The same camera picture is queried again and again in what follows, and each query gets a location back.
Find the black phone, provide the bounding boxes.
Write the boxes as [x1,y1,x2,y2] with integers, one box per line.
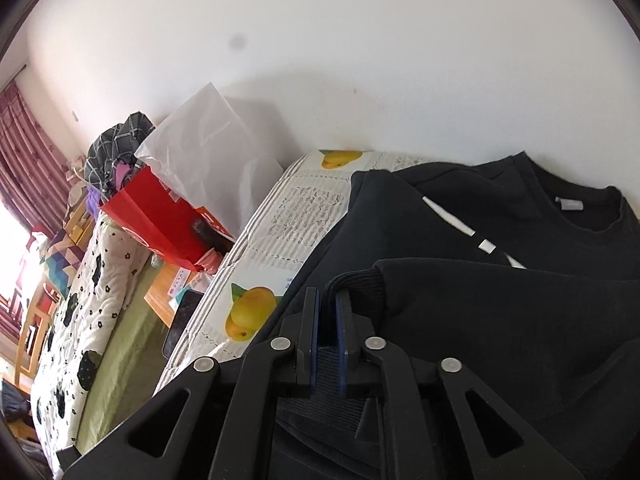
[162,289,206,361]

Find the colourful geometric cloth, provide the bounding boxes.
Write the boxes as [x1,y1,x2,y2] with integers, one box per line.
[37,230,86,301]

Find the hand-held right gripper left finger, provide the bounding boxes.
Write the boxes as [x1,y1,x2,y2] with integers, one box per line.
[62,287,321,480]

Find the white quilt with black flowers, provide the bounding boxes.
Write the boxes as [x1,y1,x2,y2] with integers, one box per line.
[30,210,153,466]

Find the wooden chair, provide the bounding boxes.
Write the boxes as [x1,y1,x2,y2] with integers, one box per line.
[14,280,63,391]

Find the red patterned curtain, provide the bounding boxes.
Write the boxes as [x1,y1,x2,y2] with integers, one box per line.
[0,82,76,241]

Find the black sweatshirt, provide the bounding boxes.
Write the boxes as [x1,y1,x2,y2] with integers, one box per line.
[200,151,640,480]

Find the small wooden table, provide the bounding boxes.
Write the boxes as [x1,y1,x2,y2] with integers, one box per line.
[144,260,211,326]

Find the grey checked cloth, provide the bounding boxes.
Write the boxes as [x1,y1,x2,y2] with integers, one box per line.
[84,112,157,201]

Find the red paper bag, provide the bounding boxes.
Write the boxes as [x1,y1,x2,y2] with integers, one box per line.
[98,165,236,272]

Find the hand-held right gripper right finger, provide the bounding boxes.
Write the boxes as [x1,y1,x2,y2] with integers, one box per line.
[335,290,586,480]

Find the fruit print tablecloth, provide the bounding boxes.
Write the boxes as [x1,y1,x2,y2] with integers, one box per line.
[152,149,441,396]

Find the green bed sheet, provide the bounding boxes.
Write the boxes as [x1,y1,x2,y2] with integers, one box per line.
[75,265,176,453]

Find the white plastic bag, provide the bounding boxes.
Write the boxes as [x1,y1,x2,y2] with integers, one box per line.
[134,81,298,241]

